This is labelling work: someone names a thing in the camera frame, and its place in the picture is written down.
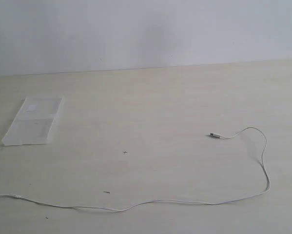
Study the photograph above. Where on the clear plastic storage box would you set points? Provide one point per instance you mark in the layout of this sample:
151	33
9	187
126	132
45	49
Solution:
33	122

